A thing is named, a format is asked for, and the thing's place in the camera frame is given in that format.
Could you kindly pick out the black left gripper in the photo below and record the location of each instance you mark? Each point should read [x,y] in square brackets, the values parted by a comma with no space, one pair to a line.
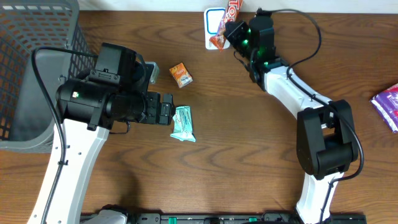
[154,108]

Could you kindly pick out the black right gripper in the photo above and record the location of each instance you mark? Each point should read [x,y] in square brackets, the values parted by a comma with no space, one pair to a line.
[231,35]

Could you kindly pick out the teal snack wrapper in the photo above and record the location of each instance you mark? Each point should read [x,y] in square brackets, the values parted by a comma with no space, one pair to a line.
[183,126]

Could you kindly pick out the small orange snack packet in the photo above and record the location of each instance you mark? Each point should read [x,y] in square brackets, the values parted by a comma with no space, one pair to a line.
[181,75]

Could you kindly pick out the red purple liners pack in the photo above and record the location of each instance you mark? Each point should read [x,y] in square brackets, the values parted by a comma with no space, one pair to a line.
[385,103]

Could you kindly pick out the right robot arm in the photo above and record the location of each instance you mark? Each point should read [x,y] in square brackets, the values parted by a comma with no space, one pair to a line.
[327,146]

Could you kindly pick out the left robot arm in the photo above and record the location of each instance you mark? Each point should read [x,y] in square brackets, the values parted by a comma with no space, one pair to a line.
[84,110]

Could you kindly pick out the white barcode scanner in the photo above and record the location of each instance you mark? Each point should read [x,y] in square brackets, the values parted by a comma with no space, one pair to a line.
[212,17]

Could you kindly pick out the grey plastic mesh basket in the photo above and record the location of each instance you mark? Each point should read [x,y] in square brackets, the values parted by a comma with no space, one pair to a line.
[26,121]

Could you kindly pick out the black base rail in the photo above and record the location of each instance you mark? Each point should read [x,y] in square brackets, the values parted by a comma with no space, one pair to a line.
[269,217]

